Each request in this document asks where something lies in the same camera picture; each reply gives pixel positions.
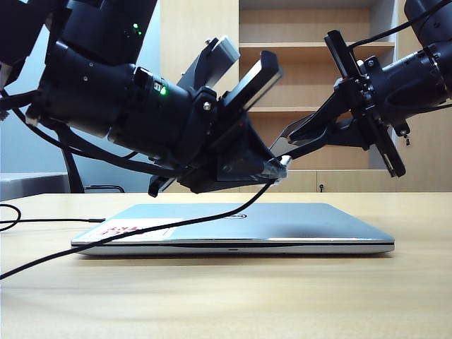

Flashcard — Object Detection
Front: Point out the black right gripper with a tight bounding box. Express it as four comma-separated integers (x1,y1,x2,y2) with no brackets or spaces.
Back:
289,30,442,178

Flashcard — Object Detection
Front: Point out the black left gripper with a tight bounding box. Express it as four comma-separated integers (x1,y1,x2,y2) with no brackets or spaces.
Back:
148,51,289,198

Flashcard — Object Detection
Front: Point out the black smartphone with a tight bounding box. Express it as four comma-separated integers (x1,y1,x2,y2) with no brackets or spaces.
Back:
268,116,319,160

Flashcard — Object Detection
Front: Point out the black charging cable silver plug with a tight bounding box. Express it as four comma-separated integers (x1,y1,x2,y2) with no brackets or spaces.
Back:
0,155,293,280

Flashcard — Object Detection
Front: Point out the light wooden shelf cabinet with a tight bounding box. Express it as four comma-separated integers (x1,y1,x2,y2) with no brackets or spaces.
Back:
160,0,452,194

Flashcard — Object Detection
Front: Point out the silver Dell laptop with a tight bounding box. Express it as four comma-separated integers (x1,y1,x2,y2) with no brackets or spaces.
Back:
70,203,396,257

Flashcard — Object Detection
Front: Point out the black office chair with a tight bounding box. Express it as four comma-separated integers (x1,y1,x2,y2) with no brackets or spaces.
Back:
59,141,125,194

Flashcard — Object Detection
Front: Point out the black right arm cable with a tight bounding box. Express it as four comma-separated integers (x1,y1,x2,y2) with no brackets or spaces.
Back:
347,19,424,49

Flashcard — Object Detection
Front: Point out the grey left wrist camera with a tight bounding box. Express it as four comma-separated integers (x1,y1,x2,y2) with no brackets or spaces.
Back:
208,35,242,70

